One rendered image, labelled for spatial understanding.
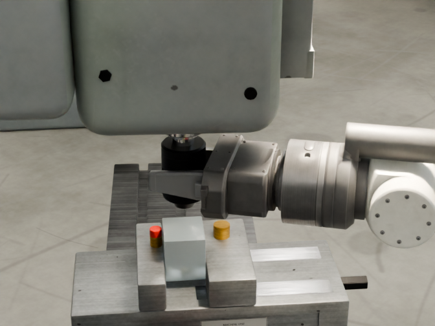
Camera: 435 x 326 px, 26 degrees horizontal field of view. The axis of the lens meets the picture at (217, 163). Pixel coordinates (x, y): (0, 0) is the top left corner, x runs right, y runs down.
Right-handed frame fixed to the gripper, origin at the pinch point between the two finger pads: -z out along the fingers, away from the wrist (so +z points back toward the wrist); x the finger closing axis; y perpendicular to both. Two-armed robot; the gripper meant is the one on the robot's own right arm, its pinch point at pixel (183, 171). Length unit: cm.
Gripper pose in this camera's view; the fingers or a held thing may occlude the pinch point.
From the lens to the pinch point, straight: 99.9
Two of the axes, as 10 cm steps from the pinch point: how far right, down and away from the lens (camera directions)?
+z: 9.8, 0.9, -1.9
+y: 0.0, 8.9, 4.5
